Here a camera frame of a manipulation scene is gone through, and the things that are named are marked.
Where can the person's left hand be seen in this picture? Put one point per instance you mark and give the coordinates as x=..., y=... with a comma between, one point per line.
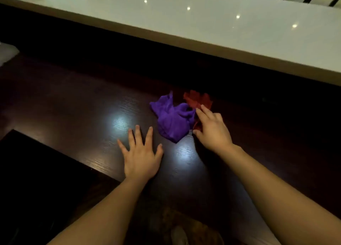
x=139, y=162

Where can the person's right hand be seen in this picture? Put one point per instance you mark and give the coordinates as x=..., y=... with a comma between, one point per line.
x=214, y=133

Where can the red cloth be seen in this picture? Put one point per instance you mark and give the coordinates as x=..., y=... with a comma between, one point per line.
x=195, y=99

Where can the purple cloth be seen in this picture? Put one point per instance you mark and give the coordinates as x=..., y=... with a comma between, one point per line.
x=171, y=119

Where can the person's left forearm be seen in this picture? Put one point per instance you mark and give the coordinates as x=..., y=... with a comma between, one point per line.
x=106, y=218

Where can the person's right forearm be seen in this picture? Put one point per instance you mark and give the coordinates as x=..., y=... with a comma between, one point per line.
x=279, y=199

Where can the person's left shoe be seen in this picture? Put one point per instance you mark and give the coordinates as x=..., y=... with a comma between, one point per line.
x=178, y=236

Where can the dark wooden countertop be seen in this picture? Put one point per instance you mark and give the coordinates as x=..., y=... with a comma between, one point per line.
x=66, y=106

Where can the white raised bar ledge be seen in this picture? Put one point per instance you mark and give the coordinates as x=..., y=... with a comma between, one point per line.
x=186, y=21

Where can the white bag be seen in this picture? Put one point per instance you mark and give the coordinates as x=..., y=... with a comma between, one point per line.
x=6, y=53

